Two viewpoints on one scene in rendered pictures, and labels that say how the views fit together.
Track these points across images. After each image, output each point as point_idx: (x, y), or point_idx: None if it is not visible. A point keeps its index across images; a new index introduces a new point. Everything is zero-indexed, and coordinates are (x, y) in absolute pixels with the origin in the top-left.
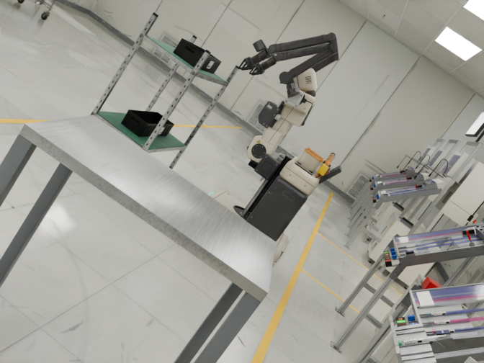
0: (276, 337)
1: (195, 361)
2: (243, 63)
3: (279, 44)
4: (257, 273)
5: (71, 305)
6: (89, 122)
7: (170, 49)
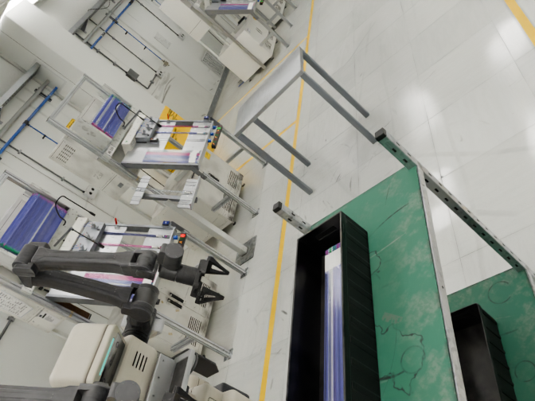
0: (260, 368)
1: (265, 125)
2: (217, 266)
3: (132, 251)
4: (240, 109)
5: (360, 188)
6: (297, 67)
7: (386, 246)
